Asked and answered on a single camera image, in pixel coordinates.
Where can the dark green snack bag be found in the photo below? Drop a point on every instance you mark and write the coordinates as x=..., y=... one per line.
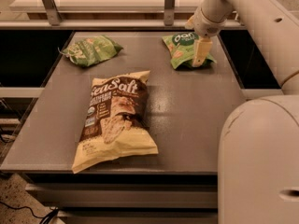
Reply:
x=93, y=50

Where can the brown sea salt chip bag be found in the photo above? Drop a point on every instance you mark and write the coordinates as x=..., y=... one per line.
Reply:
x=114, y=125

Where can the green rice chip bag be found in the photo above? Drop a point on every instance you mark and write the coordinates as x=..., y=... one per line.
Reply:
x=181, y=48

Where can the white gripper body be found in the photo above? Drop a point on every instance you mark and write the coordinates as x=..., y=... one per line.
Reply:
x=207, y=25

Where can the metal railing frame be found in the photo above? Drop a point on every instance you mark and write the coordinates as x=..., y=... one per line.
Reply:
x=97, y=15

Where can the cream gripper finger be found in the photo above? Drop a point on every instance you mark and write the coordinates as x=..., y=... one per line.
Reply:
x=190, y=23
x=201, y=48

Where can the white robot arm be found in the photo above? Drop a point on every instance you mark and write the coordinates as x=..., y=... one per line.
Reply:
x=258, y=161

